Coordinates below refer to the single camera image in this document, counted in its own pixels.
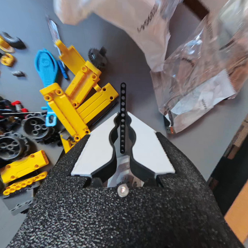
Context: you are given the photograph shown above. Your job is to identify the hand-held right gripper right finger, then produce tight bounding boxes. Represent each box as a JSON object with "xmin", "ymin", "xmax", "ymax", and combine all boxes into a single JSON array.
[{"xmin": 126, "ymin": 112, "xmax": 176, "ymax": 176}]

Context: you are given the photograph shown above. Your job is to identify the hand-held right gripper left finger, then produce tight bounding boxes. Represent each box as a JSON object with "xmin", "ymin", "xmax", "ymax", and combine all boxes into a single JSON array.
[{"xmin": 71, "ymin": 113, "xmax": 119, "ymax": 178}]

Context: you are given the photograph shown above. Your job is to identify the black long brick beam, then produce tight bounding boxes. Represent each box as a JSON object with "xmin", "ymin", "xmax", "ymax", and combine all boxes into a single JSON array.
[{"xmin": 119, "ymin": 82, "xmax": 127, "ymax": 155}]

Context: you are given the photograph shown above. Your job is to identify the grey desk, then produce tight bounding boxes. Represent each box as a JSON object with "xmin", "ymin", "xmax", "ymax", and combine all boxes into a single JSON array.
[{"xmin": 0, "ymin": 0, "xmax": 248, "ymax": 237}]

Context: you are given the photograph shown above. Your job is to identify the pile of loose toy bricks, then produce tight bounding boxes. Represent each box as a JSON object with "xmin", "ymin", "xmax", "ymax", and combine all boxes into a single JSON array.
[{"xmin": 0, "ymin": 31, "xmax": 120, "ymax": 196}]

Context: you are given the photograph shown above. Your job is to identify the grey battery box brick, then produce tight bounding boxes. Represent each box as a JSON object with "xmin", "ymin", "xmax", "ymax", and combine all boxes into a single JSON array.
[{"xmin": 2, "ymin": 189, "xmax": 35, "ymax": 216}]

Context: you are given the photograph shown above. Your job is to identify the clear plastic bags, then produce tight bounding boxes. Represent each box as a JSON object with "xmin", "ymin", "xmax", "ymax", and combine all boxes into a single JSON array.
[{"xmin": 54, "ymin": 0, "xmax": 248, "ymax": 135}]

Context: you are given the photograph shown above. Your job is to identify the light blue curved brick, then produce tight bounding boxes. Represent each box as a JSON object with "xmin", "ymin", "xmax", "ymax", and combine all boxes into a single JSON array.
[{"xmin": 34, "ymin": 48, "xmax": 59, "ymax": 127}]

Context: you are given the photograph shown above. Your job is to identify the orange wooden table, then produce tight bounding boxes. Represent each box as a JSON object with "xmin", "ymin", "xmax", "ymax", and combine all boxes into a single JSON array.
[{"xmin": 224, "ymin": 182, "xmax": 248, "ymax": 245}]

